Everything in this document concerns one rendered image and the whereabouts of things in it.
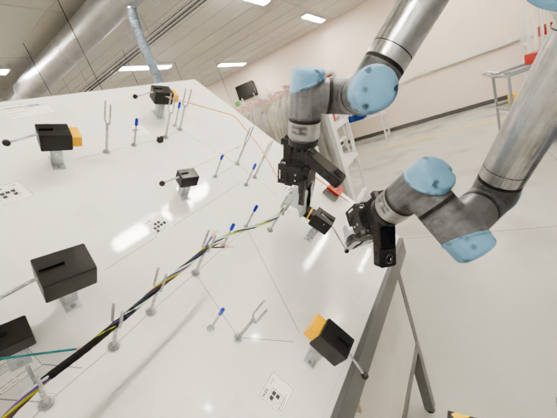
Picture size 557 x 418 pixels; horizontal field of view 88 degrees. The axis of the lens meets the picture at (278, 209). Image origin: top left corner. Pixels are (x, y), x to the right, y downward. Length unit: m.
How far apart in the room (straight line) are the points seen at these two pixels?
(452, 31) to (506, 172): 8.27
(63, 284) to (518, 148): 0.73
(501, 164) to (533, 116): 0.09
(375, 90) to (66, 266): 0.54
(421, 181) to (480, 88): 8.38
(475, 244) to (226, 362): 0.47
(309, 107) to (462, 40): 8.26
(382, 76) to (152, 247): 0.54
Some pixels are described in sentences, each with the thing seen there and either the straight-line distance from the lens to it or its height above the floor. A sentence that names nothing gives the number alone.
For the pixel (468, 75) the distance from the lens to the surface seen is 8.87.
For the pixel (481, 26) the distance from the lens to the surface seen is 8.88.
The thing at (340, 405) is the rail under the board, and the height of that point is 0.87.
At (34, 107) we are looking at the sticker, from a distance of 1.00.
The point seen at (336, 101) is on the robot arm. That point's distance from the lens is 0.66.
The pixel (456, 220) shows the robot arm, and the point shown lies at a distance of 0.58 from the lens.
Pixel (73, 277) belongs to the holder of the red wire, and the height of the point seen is 1.29.
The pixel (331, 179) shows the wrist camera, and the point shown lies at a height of 1.22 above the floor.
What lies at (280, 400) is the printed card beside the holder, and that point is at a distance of 0.62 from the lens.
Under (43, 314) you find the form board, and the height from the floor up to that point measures 1.24.
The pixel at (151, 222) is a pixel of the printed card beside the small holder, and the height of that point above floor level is 1.28.
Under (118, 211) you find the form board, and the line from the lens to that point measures 0.73.
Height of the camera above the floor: 1.39
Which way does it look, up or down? 16 degrees down
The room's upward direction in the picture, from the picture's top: 21 degrees counter-clockwise
